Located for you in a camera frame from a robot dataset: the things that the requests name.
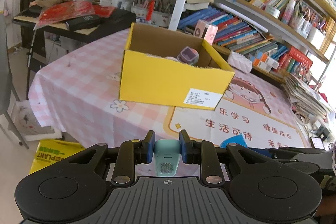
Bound mint green smartwatch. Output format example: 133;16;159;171
154;139;181;177

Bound stack of magazines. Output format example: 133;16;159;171
282;74;334;118

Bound pink checkered tablecloth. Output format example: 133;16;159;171
29;25;309;148

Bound white quilted pouch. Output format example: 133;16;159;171
227;51;253;73

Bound smartphone with lit screen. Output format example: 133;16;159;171
310;136;325;150

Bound orange white small box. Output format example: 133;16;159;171
248;50;279;72

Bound yellow plant bag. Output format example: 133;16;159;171
29;139;85;174

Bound yellow cardboard box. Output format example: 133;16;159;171
119;23;235;110

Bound pink plush in box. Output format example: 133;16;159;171
165;56;179;62

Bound white plastic bag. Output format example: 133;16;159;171
11;100;63;141

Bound pink cylindrical box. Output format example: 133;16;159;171
193;20;218;45

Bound grey chair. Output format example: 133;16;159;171
0;14;29;149

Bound black keyboard piano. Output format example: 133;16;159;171
12;8;137;44

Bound red bottle white cap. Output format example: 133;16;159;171
146;0;156;22

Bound red paper sheets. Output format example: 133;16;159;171
34;0;116;30

